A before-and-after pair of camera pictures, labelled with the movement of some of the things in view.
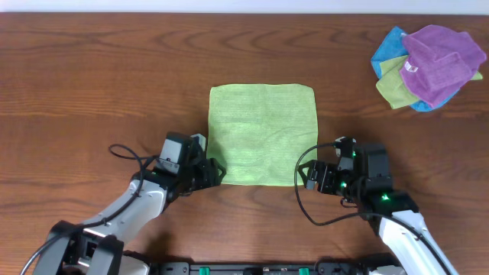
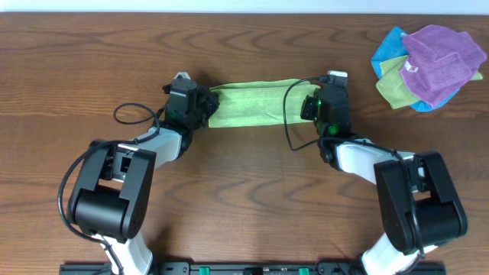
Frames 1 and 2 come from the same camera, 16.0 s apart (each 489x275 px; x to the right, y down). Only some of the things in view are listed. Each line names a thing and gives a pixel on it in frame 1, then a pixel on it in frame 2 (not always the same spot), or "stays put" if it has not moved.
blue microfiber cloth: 393,46 stays put
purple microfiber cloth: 439,62 stays put
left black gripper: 208,173 -> 208,102
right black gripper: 321,177 -> 308,108
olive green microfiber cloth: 393,89 stays put
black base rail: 275,268 stays put
